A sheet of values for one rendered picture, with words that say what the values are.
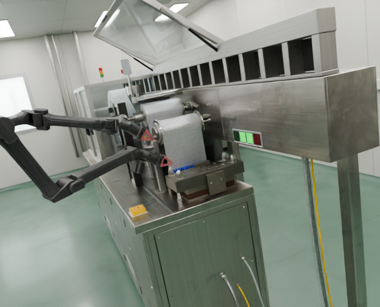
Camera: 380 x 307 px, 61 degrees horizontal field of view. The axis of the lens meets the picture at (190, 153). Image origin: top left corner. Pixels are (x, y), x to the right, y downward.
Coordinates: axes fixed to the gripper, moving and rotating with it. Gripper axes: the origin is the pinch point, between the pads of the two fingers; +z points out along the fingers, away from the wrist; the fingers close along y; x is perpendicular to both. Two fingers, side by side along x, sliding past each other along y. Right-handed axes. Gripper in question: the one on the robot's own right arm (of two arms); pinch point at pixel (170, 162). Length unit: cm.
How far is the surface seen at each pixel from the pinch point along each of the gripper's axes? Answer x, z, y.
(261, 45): 60, 1, 52
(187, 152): 8.2, 7.5, 0.3
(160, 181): -12.3, 0.2, -7.8
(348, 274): -21, 65, 73
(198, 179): -3.2, 8.9, 20.0
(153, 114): 23.7, -10.7, -23.6
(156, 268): -49, -2, 26
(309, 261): -46, 138, -11
